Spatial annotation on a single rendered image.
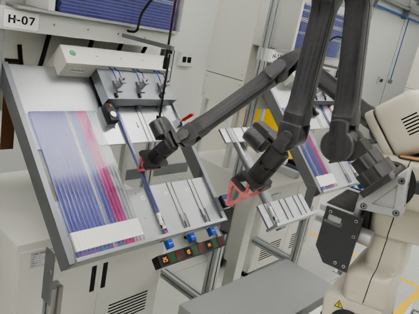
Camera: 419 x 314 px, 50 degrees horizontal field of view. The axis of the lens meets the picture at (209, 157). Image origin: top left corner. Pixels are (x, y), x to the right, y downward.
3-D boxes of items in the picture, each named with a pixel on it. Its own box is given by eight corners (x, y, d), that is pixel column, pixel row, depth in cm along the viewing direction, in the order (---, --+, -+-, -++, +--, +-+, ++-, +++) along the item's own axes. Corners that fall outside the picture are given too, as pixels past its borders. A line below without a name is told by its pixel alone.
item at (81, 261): (214, 227, 182) (226, 220, 178) (67, 270, 134) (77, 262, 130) (213, 223, 183) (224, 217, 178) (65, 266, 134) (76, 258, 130)
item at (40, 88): (179, 144, 193) (186, 138, 189) (30, 157, 144) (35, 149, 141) (151, 80, 201) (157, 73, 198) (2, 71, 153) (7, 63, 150)
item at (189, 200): (217, 221, 181) (222, 218, 179) (69, 263, 133) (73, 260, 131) (199, 179, 186) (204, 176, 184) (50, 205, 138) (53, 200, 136)
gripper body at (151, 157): (137, 152, 156) (148, 142, 152) (159, 151, 164) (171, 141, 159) (143, 169, 155) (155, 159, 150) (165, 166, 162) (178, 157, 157)
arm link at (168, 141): (171, 149, 148) (183, 147, 152) (162, 131, 150) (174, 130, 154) (159, 159, 153) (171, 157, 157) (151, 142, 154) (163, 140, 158)
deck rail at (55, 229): (67, 270, 134) (75, 263, 130) (60, 271, 133) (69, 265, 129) (1, 72, 153) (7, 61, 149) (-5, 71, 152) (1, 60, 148)
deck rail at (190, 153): (217, 225, 184) (227, 220, 180) (214, 226, 182) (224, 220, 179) (154, 80, 203) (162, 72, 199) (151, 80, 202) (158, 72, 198)
